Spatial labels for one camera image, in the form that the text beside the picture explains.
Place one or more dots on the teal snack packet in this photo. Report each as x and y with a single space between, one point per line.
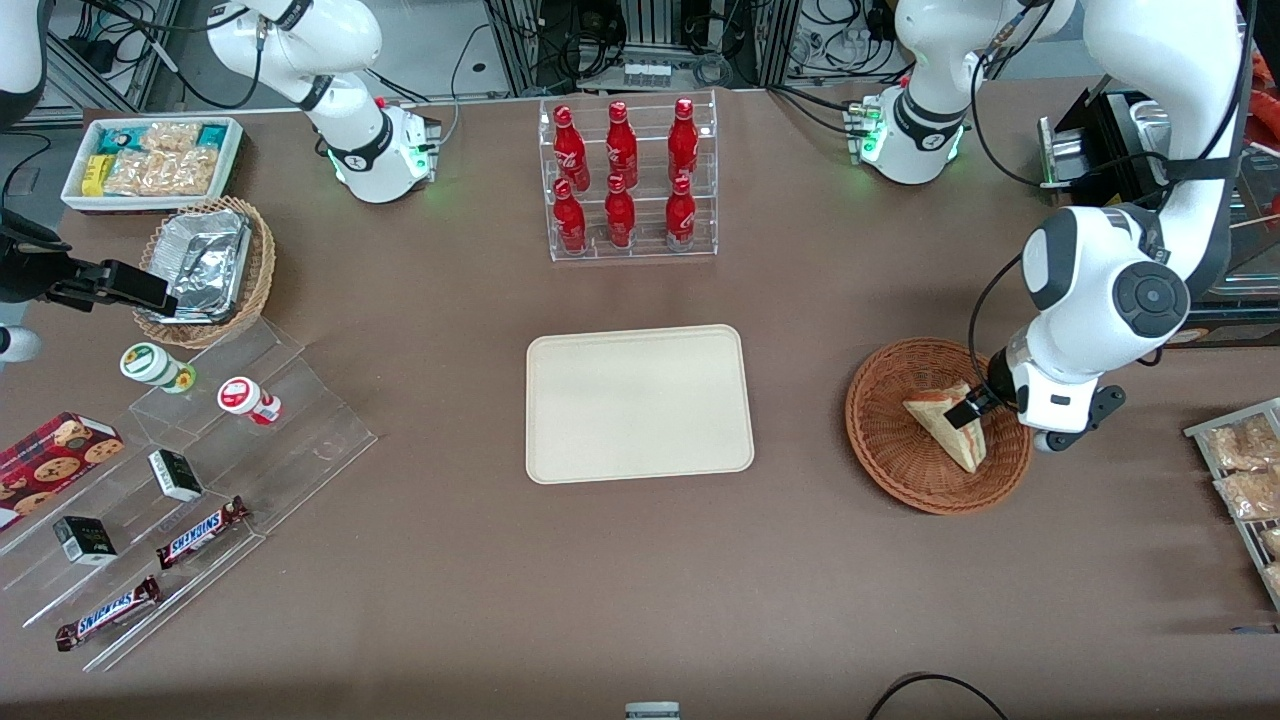
212 135
122 140

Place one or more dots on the clear acrylic bottle rack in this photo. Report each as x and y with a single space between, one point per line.
645 250

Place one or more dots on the large clear cracker bag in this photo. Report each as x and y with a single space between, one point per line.
165 172

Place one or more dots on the snickers chocolate bar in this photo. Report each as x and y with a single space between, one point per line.
108 613
200 532

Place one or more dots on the black metal equipment box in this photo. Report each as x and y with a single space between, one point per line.
1065 150

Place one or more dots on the light wicker basket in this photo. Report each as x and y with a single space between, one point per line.
260 270

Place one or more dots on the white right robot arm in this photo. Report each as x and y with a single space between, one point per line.
330 40

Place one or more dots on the aluminium frame with electronics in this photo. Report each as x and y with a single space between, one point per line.
650 25

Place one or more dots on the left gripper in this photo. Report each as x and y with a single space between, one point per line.
997 389

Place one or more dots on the small grey device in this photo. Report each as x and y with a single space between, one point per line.
652 712

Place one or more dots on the triangle sandwich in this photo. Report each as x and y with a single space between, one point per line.
940 428

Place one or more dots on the clear acrylic stepped shelf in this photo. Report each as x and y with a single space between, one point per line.
300 430

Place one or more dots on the beige plastic tray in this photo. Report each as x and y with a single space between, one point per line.
640 405

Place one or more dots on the round brown wicker basket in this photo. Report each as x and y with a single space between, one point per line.
890 445

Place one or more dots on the white rectangular snack bin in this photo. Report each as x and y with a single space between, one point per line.
235 150

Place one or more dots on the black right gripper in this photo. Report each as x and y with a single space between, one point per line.
30 279

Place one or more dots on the red cookie box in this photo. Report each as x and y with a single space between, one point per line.
50 465

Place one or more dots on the red cola bottle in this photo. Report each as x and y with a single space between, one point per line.
683 145
621 148
570 222
620 218
570 150
680 218

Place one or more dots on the small black carton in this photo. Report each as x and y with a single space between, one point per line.
85 540
175 475

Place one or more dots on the yellow snack packet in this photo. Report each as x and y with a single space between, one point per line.
93 175

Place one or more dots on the aluminium foil container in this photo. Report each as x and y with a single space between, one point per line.
205 265

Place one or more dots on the red lid yogurt cup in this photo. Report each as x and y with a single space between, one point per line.
240 395

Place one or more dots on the clear fried snack bag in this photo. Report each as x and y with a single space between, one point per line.
1250 495
1272 542
1274 580
1240 445

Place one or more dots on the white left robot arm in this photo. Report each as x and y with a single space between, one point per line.
1150 50

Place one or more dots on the small clear cracker bag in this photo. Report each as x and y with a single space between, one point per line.
170 136

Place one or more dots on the white power strip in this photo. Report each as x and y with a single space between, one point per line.
645 73

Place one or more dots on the green lid yogurt cup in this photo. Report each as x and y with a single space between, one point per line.
148 364

